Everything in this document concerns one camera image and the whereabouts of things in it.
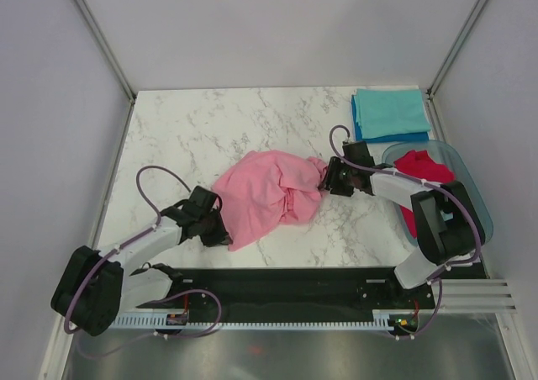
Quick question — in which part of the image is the clear blue plastic bin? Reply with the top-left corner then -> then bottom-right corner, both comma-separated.
381,140 -> 496,251

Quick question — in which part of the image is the white slotted cable duct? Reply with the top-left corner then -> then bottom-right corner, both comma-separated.
110,309 -> 417,330

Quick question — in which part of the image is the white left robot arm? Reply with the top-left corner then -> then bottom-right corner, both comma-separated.
50,187 -> 232,336

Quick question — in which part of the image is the right aluminium frame post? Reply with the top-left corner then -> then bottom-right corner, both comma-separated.
425,0 -> 490,101

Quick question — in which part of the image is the aluminium frame post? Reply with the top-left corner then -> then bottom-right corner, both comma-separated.
425,0 -> 490,101
72,0 -> 136,104

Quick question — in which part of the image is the red t shirt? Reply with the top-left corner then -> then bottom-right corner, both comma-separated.
393,150 -> 456,239

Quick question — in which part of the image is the left aluminium frame post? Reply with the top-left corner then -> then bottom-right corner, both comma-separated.
72,0 -> 136,104

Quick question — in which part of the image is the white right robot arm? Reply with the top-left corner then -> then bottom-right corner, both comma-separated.
321,142 -> 485,308

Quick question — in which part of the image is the pink t shirt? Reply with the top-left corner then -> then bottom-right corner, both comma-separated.
212,150 -> 328,251

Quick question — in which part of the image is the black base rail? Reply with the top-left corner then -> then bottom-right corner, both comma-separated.
138,267 -> 434,322

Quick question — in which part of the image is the folded teal t shirt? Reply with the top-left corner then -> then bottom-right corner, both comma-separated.
351,88 -> 431,139

